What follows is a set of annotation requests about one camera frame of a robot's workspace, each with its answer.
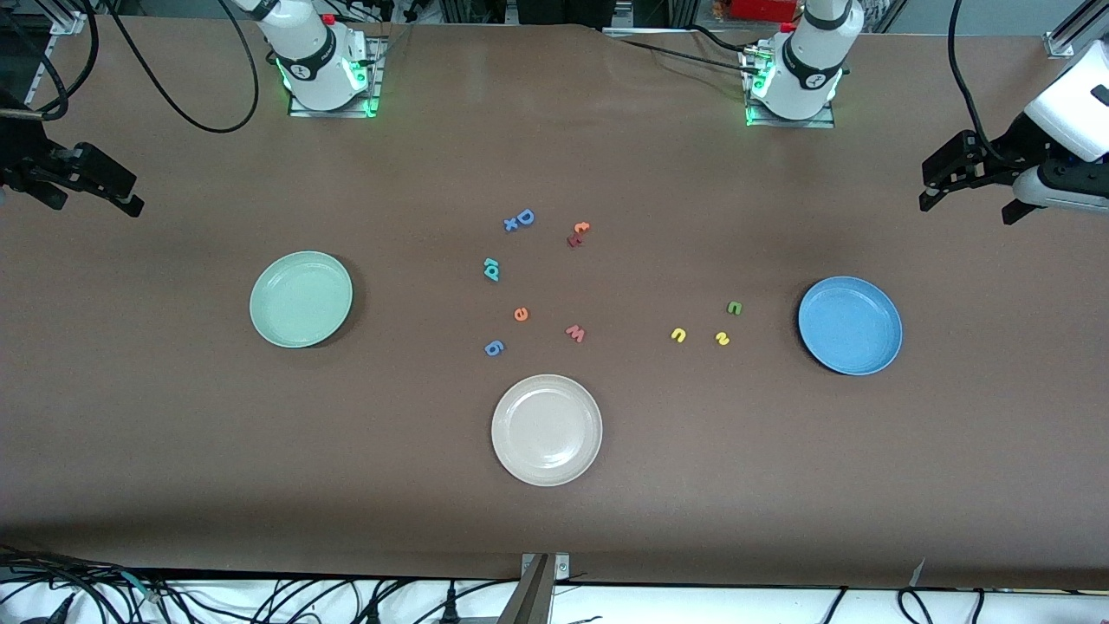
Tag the teal foam letter d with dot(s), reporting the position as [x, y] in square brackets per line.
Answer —
[491, 278]

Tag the aluminium frame profile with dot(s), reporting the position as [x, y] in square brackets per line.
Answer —
[1074, 30]
[68, 16]

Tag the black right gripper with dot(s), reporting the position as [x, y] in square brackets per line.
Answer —
[19, 149]

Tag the beige plate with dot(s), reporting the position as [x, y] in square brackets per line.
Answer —
[546, 429]

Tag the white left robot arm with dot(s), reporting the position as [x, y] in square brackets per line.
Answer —
[810, 61]

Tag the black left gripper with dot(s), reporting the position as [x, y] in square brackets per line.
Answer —
[1010, 144]

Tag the red box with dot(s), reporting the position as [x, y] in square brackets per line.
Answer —
[762, 9]

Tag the aluminium post with bracket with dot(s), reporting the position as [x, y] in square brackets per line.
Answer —
[533, 598]

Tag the blue plate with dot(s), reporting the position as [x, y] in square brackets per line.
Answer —
[849, 325]

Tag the grey tape strip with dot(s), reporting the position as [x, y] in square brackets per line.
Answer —
[917, 574]

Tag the blue foam letter D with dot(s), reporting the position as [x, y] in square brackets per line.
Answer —
[532, 218]

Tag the pale green plate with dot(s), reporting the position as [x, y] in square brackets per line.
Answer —
[301, 299]

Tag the blue foam letter g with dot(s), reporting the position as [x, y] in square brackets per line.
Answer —
[488, 351]

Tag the black power plug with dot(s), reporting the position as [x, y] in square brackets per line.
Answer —
[450, 607]
[372, 609]

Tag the pink foam letter w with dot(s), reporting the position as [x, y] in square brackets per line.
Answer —
[575, 334]

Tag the brown table cover sheet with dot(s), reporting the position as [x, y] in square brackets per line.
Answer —
[554, 520]

